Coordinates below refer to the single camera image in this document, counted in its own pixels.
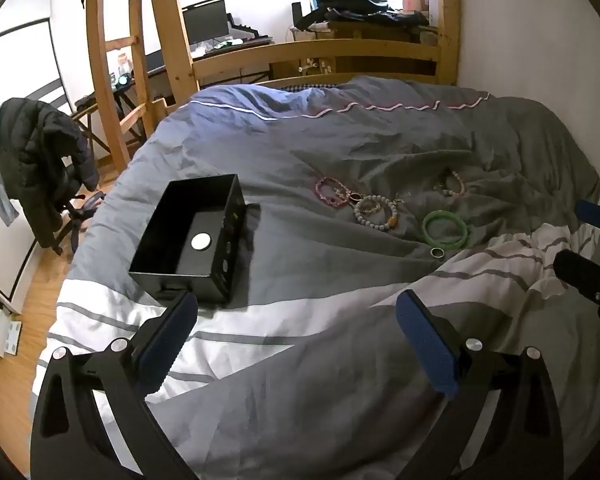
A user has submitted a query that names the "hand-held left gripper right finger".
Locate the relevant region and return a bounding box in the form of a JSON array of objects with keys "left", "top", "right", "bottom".
[{"left": 396, "top": 289, "right": 565, "bottom": 480}]

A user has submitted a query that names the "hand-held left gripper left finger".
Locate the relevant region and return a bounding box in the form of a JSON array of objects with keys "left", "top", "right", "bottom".
[{"left": 30, "top": 290, "right": 201, "bottom": 480}]

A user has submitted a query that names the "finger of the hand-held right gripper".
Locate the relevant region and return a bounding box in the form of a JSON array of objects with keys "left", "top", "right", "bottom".
[
  {"left": 575, "top": 199, "right": 600, "bottom": 237},
  {"left": 553, "top": 249, "right": 600, "bottom": 307}
]

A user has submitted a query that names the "black box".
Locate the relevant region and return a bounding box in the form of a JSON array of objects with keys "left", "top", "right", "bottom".
[{"left": 129, "top": 174, "right": 247, "bottom": 307}]

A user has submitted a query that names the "green jade bangle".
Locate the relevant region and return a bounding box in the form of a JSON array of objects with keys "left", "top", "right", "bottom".
[{"left": 422, "top": 210, "right": 470, "bottom": 250}]

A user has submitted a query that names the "grey bead bracelet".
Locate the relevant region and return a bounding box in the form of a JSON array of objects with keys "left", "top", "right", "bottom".
[{"left": 353, "top": 195, "right": 400, "bottom": 232}]

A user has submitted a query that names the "pale pink bead bracelet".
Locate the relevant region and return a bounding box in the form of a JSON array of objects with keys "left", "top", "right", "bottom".
[{"left": 433, "top": 169, "right": 466, "bottom": 198}]

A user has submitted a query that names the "white grey striped blanket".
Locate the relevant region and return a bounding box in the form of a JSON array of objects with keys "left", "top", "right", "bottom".
[{"left": 36, "top": 219, "right": 600, "bottom": 413}]

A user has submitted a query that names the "black office chair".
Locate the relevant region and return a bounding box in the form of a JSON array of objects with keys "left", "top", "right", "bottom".
[{"left": 49, "top": 157, "right": 107, "bottom": 257}]

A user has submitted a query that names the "black puffer jacket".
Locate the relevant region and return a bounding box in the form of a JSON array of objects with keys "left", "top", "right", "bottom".
[{"left": 0, "top": 97, "right": 101, "bottom": 249}]

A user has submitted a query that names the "grey duvet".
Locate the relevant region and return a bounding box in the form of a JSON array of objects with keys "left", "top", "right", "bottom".
[{"left": 32, "top": 76, "right": 600, "bottom": 480}]

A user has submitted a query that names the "wooden ladder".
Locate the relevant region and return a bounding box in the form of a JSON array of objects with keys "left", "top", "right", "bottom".
[{"left": 86, "top": 0, "right": 154, "bottom": 171}]

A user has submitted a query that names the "dark desk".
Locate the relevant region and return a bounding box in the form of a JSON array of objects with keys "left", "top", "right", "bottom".
[{"left": 74, "top": 34, "right": 277, "bottom": 111}]

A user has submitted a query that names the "checkered bed sheet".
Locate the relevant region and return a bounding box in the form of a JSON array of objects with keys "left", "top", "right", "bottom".
[{"left": 275, "top": 80, "right": 352, "bottom": 92}]

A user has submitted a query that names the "pile of dark clothes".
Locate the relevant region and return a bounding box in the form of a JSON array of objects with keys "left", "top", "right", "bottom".
[{"left": 294, "top": 0, "right": 432, "bottom": 32}]

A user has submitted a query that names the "black computer monitor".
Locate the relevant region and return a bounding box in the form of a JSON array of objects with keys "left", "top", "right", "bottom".
[{"left": 182, "top": 0, "right": 231, "bottom": 47}]

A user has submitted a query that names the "white wall socket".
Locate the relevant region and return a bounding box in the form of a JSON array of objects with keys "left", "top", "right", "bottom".
[{"left": 0, "top": 319, "right": 24, "bottom": 357}]

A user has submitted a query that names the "wooden bed frame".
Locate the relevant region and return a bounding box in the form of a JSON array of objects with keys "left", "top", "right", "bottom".
[{"left": 145, "top": 0, "right": 462, "bottom": 111}]

